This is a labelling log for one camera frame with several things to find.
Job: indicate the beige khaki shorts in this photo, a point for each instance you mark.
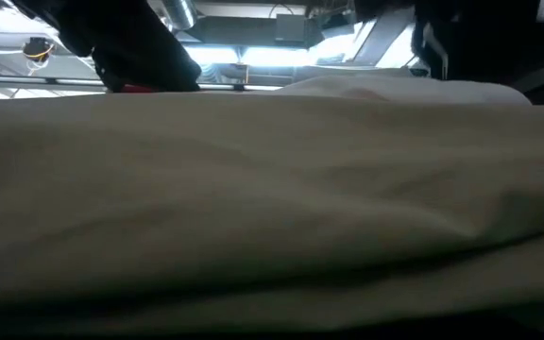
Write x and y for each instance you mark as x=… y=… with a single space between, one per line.
x=253 y=198

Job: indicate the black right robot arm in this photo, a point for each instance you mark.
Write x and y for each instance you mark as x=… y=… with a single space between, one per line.
x=489 y=38

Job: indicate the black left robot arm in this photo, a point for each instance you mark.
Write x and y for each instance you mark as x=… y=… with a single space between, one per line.
x=73 y=19

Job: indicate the red plastic laundry basket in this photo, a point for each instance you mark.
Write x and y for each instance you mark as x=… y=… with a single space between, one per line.
x=137 y=88

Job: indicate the silver ventilation duct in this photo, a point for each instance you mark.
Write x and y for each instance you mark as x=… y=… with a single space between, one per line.
x=180 y=11

